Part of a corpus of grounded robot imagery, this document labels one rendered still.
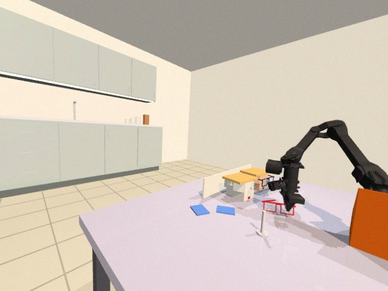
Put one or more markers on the red glasses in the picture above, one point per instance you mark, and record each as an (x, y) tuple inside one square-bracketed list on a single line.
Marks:
[(271, 207)]

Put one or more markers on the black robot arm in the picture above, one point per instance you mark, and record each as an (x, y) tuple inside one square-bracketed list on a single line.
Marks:
[(369, 175)]

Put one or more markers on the blue flat rectangular pad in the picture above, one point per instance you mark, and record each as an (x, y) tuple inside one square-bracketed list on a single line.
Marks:
[(225, 210), (199, 210)]

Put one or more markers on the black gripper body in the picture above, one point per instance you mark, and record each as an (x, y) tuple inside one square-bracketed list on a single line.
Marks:
[(291, 190)]

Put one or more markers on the long cream flat panel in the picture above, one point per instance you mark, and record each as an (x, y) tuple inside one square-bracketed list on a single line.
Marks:
[(215, 183)]

